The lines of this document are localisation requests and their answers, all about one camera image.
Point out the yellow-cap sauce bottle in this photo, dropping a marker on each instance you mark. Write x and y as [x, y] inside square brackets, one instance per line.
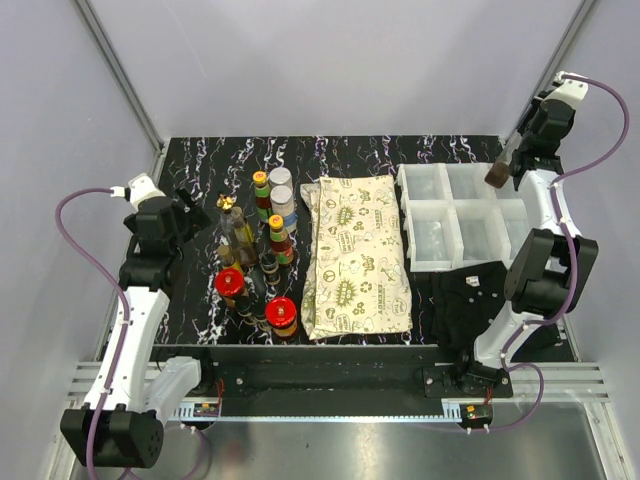
[262, 192]
[280, 240]

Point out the grey-lid spice jar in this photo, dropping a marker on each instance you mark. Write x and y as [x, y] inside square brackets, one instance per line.
[280, 176]

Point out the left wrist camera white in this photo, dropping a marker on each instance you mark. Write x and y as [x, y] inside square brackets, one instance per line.
[137, 190]

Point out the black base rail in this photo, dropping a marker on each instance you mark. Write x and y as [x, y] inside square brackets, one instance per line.
[286, 382]

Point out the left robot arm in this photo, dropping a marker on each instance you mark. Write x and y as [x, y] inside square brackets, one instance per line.
[121, 421]

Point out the red-lid chili jar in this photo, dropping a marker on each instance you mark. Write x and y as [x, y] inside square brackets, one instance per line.
[230, 284]
[282, 315]

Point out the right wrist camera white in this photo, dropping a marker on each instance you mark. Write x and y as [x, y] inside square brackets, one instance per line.
[570, 89]

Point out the small brown-cap bottle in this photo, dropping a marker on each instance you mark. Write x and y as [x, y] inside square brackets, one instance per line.
[227, 258]

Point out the gold-top glass oil bottle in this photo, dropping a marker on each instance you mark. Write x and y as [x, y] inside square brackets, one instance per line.
[499, 173]

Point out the black folded shirt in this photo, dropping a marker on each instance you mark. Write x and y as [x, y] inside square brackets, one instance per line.
[452, 308]

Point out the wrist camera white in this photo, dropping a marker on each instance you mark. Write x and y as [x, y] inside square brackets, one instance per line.
[570, 89]
[137, 190]

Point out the white compartment organizer bin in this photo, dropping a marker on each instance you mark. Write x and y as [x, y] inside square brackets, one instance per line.
[454, 219]

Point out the blue-label spice jar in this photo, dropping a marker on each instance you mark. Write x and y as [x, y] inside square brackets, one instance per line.
[283, 204]

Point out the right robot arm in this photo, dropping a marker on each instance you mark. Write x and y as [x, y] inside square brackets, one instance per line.
[549, 272]

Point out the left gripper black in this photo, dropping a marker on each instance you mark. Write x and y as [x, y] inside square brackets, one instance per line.
[195, 213]

